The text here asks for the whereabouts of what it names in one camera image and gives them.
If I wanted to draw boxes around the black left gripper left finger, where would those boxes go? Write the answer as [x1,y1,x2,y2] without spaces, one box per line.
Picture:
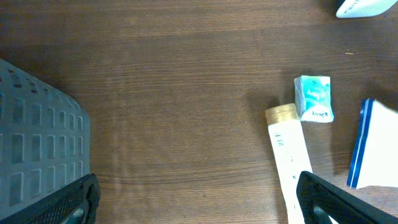
[1,174,101,224]

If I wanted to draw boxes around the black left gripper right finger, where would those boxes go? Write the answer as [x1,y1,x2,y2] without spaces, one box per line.
[296,171,397,224]

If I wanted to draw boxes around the yellow white snack bag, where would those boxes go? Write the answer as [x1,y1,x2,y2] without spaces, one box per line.
[347,98,397,189]

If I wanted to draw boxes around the white tube with tan cap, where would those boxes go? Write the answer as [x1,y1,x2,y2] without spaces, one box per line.
[265,103,312,223]

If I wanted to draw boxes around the green tissue pack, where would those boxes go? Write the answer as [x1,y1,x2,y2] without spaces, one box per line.
[294,75,334,123]

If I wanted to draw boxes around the white barcode scanner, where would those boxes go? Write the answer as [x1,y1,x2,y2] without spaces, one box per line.
[336,0,397,19]

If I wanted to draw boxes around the dark grey plastic basket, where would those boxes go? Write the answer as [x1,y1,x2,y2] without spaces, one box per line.
[1,60,90,218]

